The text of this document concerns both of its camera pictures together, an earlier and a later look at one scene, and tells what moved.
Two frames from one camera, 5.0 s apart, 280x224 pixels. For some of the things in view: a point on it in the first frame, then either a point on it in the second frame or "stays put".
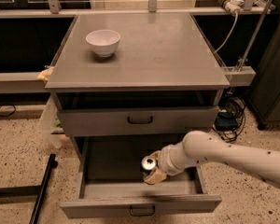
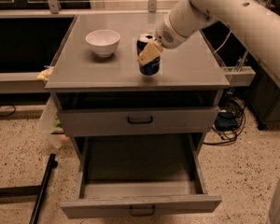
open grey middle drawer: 113,182 stays put
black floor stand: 30,189 stays put
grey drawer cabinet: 140,103 stays put
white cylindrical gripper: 165,162 -> 167,37
